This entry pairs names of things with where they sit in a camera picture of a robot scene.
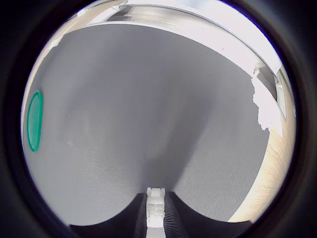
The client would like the small white plastic terminal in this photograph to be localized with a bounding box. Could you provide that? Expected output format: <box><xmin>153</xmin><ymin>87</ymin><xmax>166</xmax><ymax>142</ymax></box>
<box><xmin>146</xmin><ymin>187</ymin><xmax>166</xmax><ymax>228</ymax></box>

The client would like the dark grey mat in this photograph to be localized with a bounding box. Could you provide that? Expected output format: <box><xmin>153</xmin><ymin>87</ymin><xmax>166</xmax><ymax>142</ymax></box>
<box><xmin>22</xmin><ymin>23</ymin><xmax>272</xmax><ymax>226</ymax></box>

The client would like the white tape patch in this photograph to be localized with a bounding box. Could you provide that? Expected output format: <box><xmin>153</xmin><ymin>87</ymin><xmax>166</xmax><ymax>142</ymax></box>
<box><xmin>250</xmin><ymin>76</ymin><xmax>283</xmax><ymax>131</ymax></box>

